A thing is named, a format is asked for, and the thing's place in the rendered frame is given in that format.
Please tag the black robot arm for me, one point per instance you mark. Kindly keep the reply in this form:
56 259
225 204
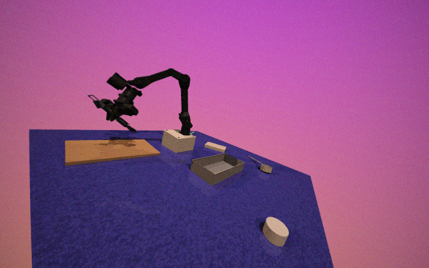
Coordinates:
118 82

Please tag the tan short cylinder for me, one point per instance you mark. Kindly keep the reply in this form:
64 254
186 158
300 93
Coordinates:
275 231

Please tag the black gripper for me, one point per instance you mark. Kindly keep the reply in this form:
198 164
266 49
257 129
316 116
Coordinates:
121 106

